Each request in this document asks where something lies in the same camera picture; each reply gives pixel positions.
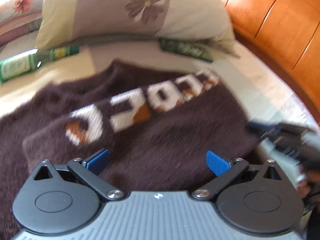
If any dark brown fuzzy sweater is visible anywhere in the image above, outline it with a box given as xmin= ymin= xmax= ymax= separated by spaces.
xmin=1 ymin=60 xmax=258 ymax=239

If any person right hand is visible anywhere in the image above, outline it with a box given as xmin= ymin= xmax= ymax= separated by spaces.
xmin=297 ymin=171 xmax=320 ymax=198

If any striped pastel bed sheet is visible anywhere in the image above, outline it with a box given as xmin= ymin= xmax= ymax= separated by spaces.
xmin=0 ymin=29 xmax=320 ymax=170

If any dark green patterned packet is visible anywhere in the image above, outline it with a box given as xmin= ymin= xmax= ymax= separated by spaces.
xmin=158 ymin=37 xmax=213 ymax=63

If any orange wooden headboard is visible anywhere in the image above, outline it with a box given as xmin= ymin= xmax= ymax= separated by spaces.
xmin=223 ymin=0 xmax=319 ymax=121

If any green glass bottle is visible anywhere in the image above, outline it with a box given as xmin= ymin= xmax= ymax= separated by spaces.
xmin=0 ymin=46 xmax=80 ymax=83

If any floral cream pillow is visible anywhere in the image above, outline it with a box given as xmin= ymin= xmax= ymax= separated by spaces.
xmin=36 ymin=0 xmax=235 ymax=54

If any pink floral folded quilt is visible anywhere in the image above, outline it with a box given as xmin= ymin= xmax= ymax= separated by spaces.
xmin=1 ymin=0 xmax=44 ymax=45

